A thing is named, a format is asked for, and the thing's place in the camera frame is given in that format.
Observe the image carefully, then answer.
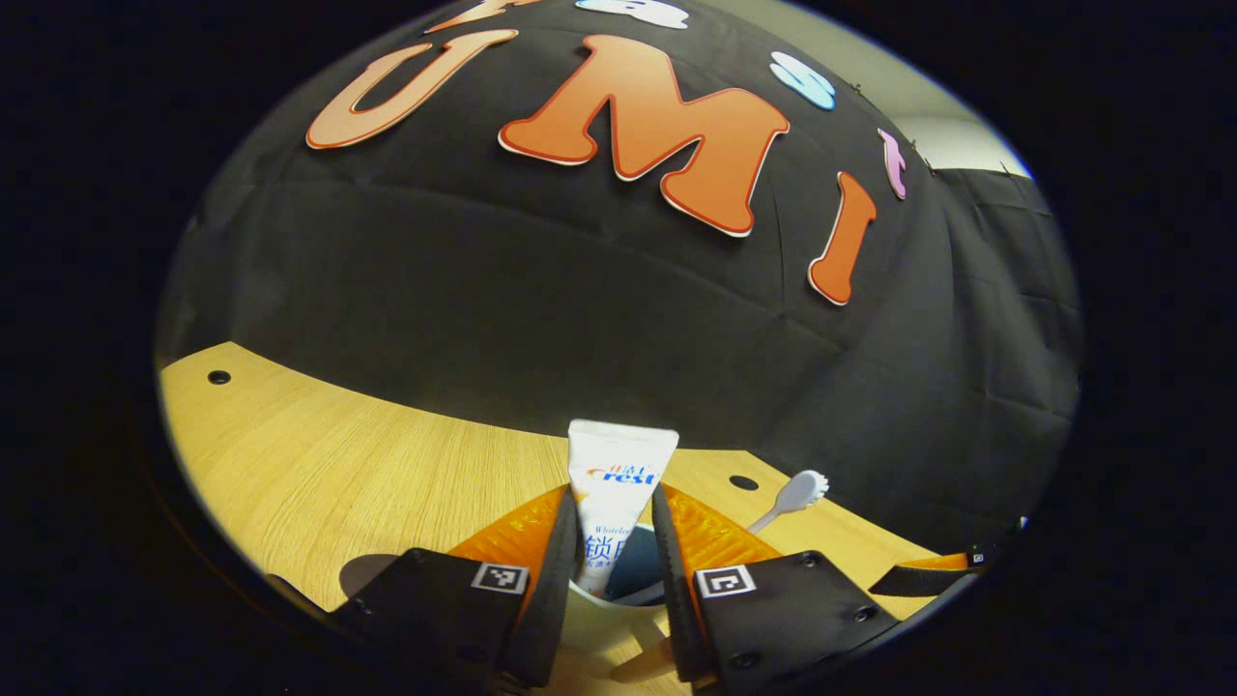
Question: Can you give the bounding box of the pale blue cup wooden handle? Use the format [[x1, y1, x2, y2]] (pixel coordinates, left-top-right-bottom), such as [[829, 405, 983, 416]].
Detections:
[[565, 546, 682, 682]]

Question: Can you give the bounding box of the white toothpaste tube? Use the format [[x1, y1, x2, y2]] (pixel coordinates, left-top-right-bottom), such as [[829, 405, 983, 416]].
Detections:
[[566, 419, 680, 598]]

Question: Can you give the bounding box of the wooden desktop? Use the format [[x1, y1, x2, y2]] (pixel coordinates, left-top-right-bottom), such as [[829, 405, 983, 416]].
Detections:
[[158, 340, 967, 696]]

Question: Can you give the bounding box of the dark brown round coaster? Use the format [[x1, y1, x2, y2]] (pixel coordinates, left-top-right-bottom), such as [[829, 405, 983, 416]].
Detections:
[[338, 553, 415, 602]]

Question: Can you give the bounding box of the white toothbrush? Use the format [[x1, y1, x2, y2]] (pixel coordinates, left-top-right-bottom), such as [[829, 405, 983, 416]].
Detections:
[[746, 470, 830, 536]]

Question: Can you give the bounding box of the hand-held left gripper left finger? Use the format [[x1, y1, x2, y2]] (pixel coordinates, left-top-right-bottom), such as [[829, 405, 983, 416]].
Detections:
[[329, 481, 581, 689]]

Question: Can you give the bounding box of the black backdrop cloth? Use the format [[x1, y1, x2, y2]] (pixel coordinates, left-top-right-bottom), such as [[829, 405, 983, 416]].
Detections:
[[155, 0, 1083, 571]]

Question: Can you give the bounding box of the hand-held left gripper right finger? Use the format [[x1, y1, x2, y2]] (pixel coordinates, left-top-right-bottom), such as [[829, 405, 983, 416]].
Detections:
[[649, 481, 905, 689]]

